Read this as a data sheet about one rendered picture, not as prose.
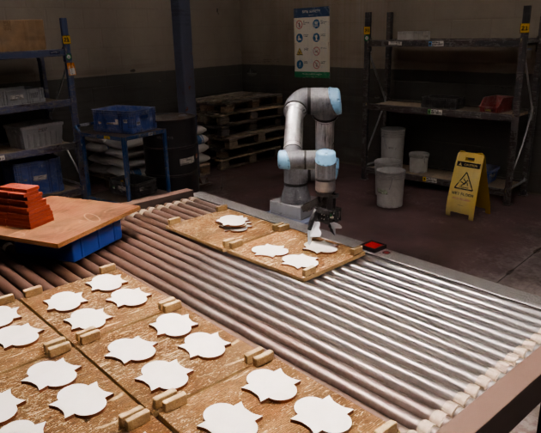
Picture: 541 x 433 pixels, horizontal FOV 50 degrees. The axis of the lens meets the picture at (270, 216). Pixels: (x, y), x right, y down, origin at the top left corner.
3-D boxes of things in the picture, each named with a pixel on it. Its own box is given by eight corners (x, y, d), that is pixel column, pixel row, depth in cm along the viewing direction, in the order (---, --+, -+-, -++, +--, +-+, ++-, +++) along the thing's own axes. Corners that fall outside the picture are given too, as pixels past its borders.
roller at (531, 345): (162, 211, 298) (161, 203, 296) (547, 358, 160) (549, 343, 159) (154, 214, 295) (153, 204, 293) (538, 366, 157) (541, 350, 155)
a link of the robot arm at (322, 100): (307, 168, 294) (307, 81, 252) (337, 168, 293) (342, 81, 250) (307, 186, 286) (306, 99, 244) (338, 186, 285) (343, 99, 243)
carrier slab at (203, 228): (227, 211, 281) (227, 208, 280) (286, 231, 252) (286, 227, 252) (166, 228, 259) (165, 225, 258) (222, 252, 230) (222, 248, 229)
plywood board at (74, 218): (51, 198, 272) (51, 195, 271) (140, 209, 252) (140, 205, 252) (-41, 233, 228) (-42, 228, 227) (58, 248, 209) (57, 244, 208)
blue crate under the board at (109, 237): (67, 229, 260) (64, 208, 257) (124, 237, 248) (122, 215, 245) (13, 253, 233) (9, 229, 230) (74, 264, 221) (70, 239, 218)
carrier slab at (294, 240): (288, 231, 252) (288, 228, 251) (365, 254, 224) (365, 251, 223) (227, 253, 229) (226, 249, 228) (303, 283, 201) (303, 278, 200)
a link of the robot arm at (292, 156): (282, 82, 253) (276, 155, 219) (307, 82, 252) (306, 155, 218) (283, 104, 261) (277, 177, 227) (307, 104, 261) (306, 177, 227)
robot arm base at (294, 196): (294, 194, 301) (294, 176, 298) (317, 199, 291) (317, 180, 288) (274, 201, 290) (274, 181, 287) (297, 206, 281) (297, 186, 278)
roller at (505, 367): (136, 218, 288) (135, 209, 287) (521, 381, 151) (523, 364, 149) (127, 221, 285) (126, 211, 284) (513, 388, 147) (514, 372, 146)
